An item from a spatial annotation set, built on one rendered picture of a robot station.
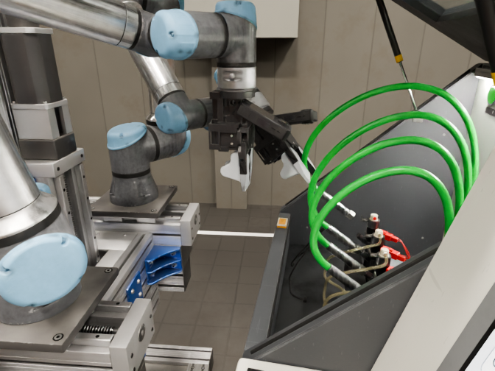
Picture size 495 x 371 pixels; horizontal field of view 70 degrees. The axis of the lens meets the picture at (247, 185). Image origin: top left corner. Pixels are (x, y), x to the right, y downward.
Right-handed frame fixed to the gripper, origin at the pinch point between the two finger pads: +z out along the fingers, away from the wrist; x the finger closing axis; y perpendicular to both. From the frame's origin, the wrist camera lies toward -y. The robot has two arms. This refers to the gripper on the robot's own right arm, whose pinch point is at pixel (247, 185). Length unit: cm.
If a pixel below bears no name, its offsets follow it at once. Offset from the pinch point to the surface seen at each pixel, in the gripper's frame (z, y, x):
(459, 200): -1.9, -40.0, 4.6
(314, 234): 3.4, -14.7, 12.7
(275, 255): 26.6, -5.1, -15.0
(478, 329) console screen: -2.0, -30.9, 38.5
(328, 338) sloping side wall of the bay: 16.9, -18.2, 23.0
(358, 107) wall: 23, -48, -261
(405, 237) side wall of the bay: 32, -46, -43
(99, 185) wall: 105, 200, -233
